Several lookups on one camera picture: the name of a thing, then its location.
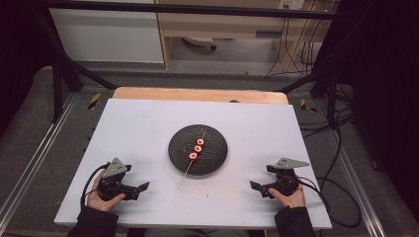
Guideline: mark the red round food piece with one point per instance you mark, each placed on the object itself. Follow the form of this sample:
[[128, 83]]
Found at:
[[197, 148], [193, 156], [200, 142]]

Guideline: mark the aluminium floor rail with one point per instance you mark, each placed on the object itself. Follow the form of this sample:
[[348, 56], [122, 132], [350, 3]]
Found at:
[[354, 179], [39, 148]]

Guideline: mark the grey object under desk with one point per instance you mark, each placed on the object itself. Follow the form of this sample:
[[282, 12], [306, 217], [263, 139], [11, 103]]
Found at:
[[199, 40]]

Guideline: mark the black metal frame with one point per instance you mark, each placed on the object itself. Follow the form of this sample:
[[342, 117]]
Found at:
[[197, 11]]

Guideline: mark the wooden desk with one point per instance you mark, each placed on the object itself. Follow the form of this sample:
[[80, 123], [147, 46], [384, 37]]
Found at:
[[224, 24]]

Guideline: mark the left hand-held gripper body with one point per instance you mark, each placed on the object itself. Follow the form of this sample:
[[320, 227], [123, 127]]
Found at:
[[113, 171]]

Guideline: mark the person's right hand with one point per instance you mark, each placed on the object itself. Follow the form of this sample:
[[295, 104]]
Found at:
[[293, 200]]

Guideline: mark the person's left hand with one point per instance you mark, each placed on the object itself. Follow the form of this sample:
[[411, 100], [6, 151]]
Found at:
[[100, 203]]

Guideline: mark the black round plate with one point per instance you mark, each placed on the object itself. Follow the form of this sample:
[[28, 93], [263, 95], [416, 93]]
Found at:
[[214, 154]]

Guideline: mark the black round knob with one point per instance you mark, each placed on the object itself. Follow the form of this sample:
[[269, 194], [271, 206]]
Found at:
[[234, 100]]

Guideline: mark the white wall socket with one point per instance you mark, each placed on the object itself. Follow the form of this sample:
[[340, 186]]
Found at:
[[291, 4]]

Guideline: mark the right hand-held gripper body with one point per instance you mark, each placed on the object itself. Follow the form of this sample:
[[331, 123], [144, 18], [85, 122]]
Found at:
[[286, 182]]

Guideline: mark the white cabinet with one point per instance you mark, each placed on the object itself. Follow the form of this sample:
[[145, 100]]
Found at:
[[105, 36]]

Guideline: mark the thin bamboo skewer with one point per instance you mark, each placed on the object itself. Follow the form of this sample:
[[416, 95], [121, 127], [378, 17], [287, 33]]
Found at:
[[186, 173]]

